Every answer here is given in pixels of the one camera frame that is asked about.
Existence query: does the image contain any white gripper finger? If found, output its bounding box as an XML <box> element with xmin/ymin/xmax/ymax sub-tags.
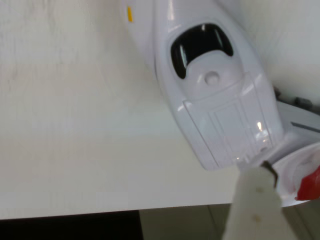
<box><xmin>221</xmin><ymin>161</ymin><xmax>299</xmax><ymax>240</ymax></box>

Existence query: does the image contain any red tuna toy sushi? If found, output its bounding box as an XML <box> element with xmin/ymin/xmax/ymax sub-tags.
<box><xmin>291</xmin><ymin>153</ymin><xmax>320</xmax><ymax>202</ymax></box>

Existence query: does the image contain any white plate under tuna sushi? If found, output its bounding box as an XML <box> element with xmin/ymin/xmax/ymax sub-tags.
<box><xmin>271</xmin><ymin>143</ymin><xmax>320</xmax><ymax>209</ymax></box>

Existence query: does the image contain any white Shinkansen toy locomotive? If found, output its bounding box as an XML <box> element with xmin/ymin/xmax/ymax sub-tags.
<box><xmin>119</xmin><ymin>0</ymin><xmax>287</xmax><ymax>172</ymax></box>

